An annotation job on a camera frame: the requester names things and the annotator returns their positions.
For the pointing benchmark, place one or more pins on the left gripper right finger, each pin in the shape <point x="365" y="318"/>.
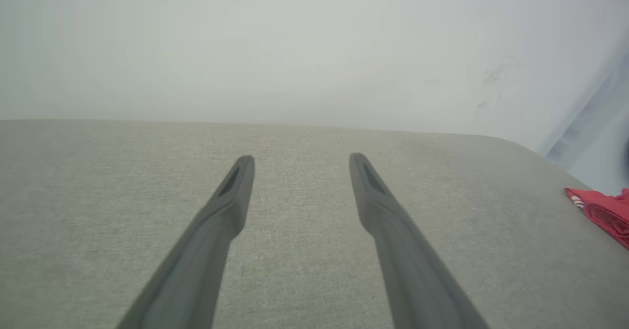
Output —
<point x="408" y="255"/>

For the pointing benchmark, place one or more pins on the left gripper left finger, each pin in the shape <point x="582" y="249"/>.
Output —
<point x="201" y="255"/>

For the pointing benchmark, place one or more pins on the red garment with white sleeves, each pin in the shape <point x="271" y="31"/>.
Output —
<point x="607" y="213"/>

